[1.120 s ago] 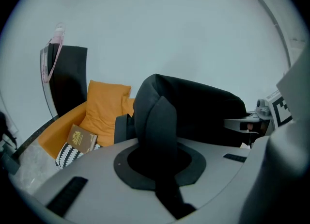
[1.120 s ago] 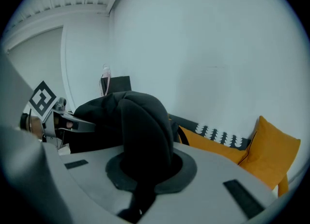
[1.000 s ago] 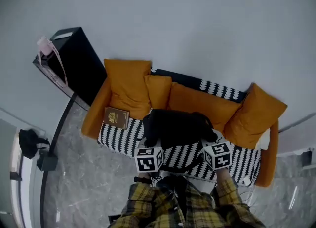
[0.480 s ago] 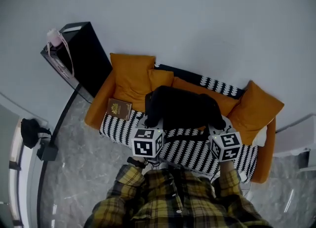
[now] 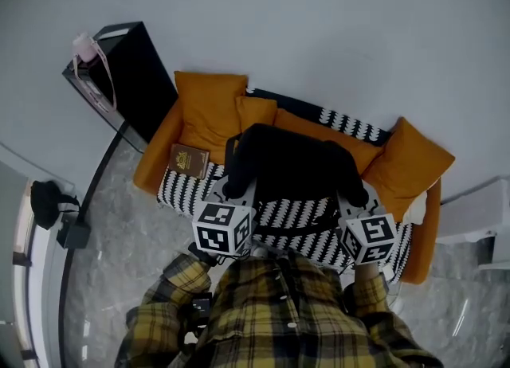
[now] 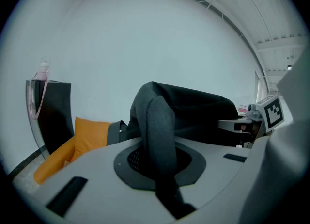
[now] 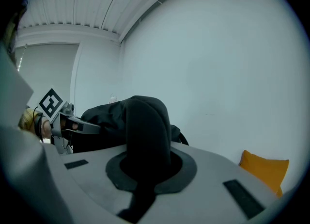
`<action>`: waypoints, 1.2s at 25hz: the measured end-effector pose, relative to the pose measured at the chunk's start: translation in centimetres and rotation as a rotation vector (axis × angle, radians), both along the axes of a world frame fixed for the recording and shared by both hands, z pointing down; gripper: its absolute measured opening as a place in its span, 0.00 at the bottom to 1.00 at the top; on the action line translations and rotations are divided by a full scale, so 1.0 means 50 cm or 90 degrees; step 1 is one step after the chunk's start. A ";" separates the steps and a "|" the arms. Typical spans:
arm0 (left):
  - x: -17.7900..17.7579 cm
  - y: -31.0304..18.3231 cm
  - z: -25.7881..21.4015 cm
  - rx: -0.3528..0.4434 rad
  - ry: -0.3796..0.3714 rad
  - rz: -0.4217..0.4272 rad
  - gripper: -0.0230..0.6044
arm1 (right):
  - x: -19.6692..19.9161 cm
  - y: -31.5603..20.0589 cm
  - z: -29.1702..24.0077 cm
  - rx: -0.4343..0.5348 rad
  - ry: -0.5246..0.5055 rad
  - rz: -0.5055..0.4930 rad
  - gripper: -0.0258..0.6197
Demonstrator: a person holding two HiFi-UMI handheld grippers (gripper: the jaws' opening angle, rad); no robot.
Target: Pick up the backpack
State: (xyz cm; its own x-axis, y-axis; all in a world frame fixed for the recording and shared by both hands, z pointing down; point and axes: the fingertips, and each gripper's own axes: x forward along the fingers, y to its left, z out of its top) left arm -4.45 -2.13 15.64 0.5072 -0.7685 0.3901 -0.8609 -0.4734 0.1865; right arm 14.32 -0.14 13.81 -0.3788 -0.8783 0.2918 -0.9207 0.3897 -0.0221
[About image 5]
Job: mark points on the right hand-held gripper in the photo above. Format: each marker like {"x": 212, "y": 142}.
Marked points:
{"x": 372, "y": 231}

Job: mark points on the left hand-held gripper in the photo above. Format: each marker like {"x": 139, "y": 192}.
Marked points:
{"x": 217, "y": 227}

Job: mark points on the orange sofa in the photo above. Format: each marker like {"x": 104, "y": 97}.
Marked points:
{"x": 422, "y": 247}

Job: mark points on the black bag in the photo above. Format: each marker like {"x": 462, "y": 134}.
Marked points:
{"x": 295, "y": 163}
{"x": 45, "y": 203}

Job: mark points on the person's left forearm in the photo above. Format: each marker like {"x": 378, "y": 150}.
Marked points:
{"x": 175, "y": 290}

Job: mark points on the person's right forearm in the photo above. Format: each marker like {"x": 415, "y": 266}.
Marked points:
{"x": 370, "y": 290}

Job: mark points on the white charger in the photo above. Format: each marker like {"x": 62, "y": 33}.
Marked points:
{"x": 388, "y": 271}

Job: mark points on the white plush pillow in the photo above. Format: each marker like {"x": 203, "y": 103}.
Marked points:
{"x": 416, "y": 209}

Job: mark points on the black white patterned blanket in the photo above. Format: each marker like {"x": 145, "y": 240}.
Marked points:
{"x": 179, "y": 191}

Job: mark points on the brown book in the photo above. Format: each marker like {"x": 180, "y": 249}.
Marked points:
{"x": 188, "y": 160}

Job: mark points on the large square orange cushion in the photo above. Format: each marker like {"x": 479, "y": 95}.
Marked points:
{"x": 207, "y": 111}
{"x": 406, "y": 163}

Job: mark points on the small black device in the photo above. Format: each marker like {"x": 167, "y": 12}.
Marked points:
{"x": 201, "y": 304}

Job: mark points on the long orange cushion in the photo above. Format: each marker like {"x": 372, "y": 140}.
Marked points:
{"x": 358, "y": 149}

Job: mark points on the white side table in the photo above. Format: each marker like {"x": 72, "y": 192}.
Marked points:
{"x": 470, "y": 215}

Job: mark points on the yellow plaid shirt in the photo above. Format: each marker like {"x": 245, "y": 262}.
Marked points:
{"x": 279, "y": 318}

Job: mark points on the small orange cushion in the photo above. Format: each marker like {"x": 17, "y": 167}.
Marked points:
{"x": 255, "y": 113}

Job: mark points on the black box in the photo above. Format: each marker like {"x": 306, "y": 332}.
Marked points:
{"x": 75, "y": 235}

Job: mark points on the black cabinet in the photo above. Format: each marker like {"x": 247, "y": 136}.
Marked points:
{"x": 135, "y": 79}

